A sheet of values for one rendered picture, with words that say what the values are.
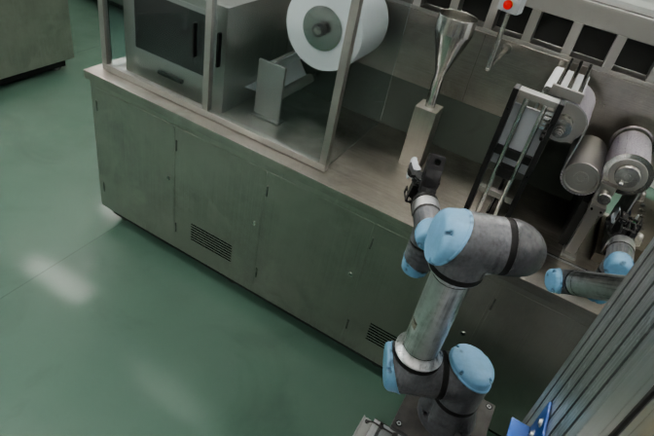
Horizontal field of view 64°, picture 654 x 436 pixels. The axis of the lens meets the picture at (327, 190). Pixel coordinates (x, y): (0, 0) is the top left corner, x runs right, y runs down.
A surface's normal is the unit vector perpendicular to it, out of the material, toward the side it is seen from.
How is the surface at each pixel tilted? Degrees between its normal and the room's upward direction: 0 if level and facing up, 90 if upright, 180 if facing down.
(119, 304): 0
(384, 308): 90
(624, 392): 90
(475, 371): 8
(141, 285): 0
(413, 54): 90
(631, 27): 90
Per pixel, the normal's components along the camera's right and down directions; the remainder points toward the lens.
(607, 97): -0.49, 0.44
